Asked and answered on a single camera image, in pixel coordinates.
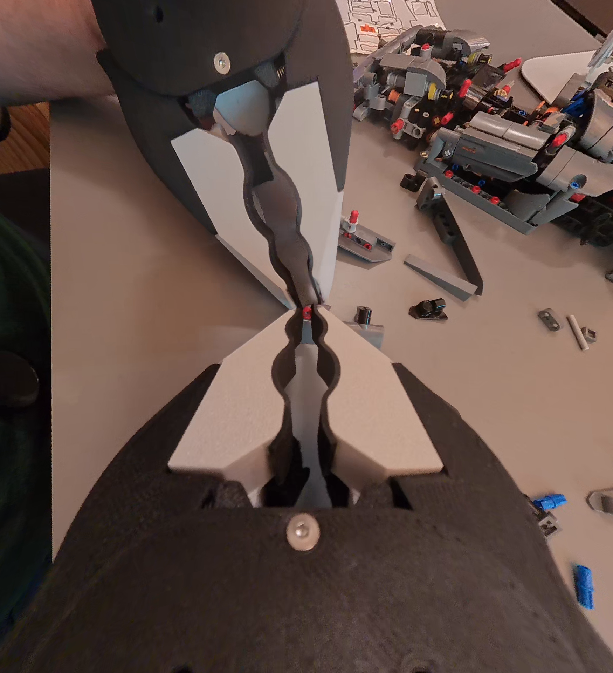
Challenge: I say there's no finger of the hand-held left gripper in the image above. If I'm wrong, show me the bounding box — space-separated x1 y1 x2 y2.
243 79 346 307
171 81 308 311

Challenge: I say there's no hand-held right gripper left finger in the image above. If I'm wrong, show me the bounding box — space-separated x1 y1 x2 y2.
168 306 308 508

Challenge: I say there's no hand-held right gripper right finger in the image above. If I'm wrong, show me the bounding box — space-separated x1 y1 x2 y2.
312 304 446 507

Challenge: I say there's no grey panel with black connector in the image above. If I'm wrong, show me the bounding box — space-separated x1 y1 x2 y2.
344 306 386 349

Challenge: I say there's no grey beam sub-assembly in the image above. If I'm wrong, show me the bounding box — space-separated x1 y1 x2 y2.
336 210 397 264

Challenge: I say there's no toy car model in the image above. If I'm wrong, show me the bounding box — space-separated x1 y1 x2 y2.
351 23 613 288

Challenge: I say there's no person's left forearm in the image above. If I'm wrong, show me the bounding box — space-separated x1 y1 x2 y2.
0 0 116 109

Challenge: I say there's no black rounded piece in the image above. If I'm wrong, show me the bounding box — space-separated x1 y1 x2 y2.
408 298 449 321

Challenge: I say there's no grey triangular panel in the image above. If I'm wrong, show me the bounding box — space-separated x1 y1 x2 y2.
416 176 485 297

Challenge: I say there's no sticker sheet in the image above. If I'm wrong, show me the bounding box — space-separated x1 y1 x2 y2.
345 0 447 56

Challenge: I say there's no small grey pin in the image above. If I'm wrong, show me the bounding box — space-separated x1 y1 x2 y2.
566 314 590 351

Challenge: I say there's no short blue pin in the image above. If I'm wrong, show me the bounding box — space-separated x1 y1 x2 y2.
572 564 597 611

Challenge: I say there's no white book stand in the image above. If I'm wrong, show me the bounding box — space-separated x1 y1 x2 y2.
520 0 613 106

